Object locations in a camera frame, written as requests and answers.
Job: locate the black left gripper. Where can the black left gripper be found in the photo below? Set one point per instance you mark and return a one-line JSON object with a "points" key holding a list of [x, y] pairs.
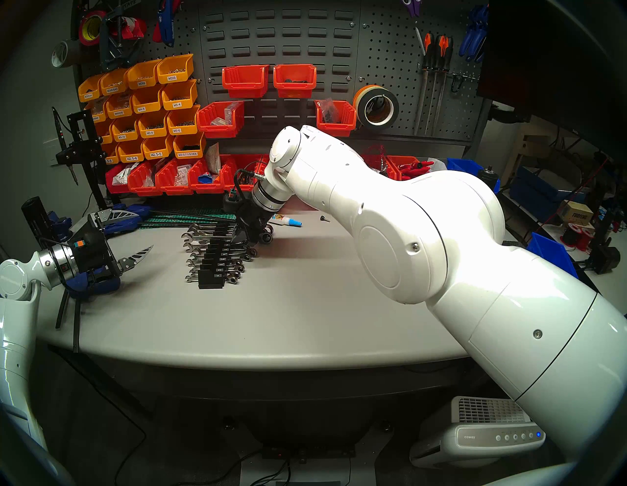
{"points": [[93, 252]]}

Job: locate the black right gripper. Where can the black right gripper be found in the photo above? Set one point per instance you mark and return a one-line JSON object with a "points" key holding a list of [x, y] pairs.
{"points": [[254, 218]]}

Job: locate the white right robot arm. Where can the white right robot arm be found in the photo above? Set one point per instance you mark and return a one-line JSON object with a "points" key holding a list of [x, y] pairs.
{"points": [[441, 245]]}

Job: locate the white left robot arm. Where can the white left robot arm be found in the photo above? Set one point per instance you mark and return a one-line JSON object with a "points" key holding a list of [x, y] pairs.
{"points": [[17, 318]]}

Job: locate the large chrome combination wrench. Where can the large chrome combination wrench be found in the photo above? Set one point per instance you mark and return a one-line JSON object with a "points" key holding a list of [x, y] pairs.
{"points": [[197, 234], [270, 228], [267, 239]]}

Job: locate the small chrome combination wrench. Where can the small chrome combination wrench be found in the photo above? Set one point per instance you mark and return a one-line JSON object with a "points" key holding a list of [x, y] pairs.
{"points": [[232, 278], [235, 273], [250, 253], [238, 268], [239, 263], [245, 257]]}

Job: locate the white super glue bottle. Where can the white super glue bottle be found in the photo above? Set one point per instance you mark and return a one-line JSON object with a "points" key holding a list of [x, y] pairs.
{"points": [[286, 221]]}

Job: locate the red storage bin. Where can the red storage bin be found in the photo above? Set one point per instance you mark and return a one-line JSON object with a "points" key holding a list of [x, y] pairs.
{"points": [[397, 174], [116, 187], [220, 128], [294, 81], [226, 187], [143, 188], [245, 82], [169, 188], [204, 187], [336, 128], [262, 160], [387, 166]]}

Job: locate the green cutting mat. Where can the green cutting mat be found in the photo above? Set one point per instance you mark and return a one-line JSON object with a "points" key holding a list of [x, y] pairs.
{"points": [[196, 217]]}

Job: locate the black wrench holder rack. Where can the black wrench holder rack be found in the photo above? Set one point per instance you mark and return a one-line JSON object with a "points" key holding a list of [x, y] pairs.
{"points": [[213, 282]]}

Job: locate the small blue part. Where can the small blue part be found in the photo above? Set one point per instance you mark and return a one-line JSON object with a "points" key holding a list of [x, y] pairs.
{"points": [[205, 179]]}

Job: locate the clear screw bag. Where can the clear screw bag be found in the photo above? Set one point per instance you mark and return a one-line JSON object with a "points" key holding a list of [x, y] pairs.
{"points": [[182, 175], [329, 109], [228, 112]]}

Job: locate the white user manual sheet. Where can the white user manual sheet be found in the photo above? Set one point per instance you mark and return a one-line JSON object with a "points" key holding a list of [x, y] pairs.
{"points": [[213, 159]]}

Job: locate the black cylinder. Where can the black cylinder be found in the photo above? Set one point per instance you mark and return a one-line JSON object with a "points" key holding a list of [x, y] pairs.
{"points": [[35, 220]]}

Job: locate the yellow screw bin M2.5-5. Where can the yellow screw bin M2.5-5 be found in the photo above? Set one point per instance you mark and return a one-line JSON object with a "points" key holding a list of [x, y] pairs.
{"points": [[157, 148]]}

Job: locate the black helping hand stand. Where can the black helping hand stand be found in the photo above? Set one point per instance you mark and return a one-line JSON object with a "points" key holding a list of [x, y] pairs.
{"points": [[83, 147]]}

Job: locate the yellow screw bin M4 HEX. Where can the yellow screw bin M4 HEX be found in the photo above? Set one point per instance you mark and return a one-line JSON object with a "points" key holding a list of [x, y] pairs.
{"points": [[189, 145]]}

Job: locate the yellow screw bin M3-8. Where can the yellow screw bin M3-8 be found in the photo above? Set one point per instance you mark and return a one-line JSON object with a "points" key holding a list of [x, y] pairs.
{"points": [[152, 124]]}

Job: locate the yellow screw bin M3-6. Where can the yellow screw bin M3-6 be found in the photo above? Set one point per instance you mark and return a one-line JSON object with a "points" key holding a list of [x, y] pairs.
{"points": [[182, 120]]}

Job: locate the yellow screw bin M4-6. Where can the yellow screw bin M4-6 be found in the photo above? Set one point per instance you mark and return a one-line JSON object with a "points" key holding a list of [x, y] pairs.
{"points": [[146, 100]]}

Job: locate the red mesh bag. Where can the red mesh bag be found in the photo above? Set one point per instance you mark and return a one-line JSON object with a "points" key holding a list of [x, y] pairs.
{"points": [[374, 149]]}

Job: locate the yellow screw bin M3-4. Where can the yellow screw bin M3-4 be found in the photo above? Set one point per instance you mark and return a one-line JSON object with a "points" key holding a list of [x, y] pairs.
{"points": [[179, 94]]}

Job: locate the yellow screw bin M3X8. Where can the yellow screw bin M3X8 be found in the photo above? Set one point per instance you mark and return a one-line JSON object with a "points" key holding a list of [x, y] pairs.
{"points": [[142, 74]]}

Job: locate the large orange white tape roll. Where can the large orange white tape roll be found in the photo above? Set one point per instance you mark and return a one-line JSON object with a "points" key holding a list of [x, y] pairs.
{"points": [[360, 103]]}

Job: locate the yellow screw bin M3X6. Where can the yellow screw bin M3X6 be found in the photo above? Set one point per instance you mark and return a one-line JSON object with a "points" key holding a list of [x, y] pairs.
{"points": [[175, 68]]}

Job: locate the black metal clamp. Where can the black metal clamp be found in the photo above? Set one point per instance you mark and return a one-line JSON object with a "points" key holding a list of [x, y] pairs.
{"points": [[115, 49]]}

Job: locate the white plastic bag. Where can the white plastic bag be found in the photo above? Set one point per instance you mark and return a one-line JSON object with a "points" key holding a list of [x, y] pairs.
{"points": [[438, 166]]}

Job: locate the red yellow tape roll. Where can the red yellow tape roll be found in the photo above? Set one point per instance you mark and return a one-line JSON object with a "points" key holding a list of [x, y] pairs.
{"points": [[90, 38]]}

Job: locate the red white tool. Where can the red white tool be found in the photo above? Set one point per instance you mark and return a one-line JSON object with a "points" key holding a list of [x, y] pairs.
{"points": [[131, 28]]}

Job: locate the blue storage bin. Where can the blue storage bin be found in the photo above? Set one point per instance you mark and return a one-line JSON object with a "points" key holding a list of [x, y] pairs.
{"points": [[548, 247], [460, 164]]}

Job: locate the black water bottle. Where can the black water bottle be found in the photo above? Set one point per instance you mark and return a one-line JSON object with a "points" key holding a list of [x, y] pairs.
{"points": [[487, 176]]}

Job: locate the black pegboard hook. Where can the black pegboard hook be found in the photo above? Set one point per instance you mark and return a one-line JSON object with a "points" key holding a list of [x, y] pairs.
{"points": [[458, 81]]}

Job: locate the purple scissors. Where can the purple scissors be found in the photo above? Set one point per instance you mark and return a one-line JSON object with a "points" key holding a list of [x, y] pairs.
{"points": [[411, 6]]}

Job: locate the dark blue crate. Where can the dark blue crate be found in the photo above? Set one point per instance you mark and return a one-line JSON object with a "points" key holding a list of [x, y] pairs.
{"points": [[536, 191]]}

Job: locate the white air purifier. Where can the white air purifier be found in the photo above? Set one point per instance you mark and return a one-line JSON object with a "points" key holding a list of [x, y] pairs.
{"points": [[470, 431]]}

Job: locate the small cardboard box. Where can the small cardboard box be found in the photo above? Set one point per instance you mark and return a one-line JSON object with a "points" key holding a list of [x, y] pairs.
{"points": [[575, 213]]}

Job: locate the black monitor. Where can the black monitor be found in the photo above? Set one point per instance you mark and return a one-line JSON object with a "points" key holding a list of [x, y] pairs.
{"points": [[553, 63]]}

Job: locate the grey duct tape roll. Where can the grey duct tape roll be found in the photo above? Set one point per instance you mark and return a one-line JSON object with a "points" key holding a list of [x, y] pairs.
{"points": [[59, 56]]}

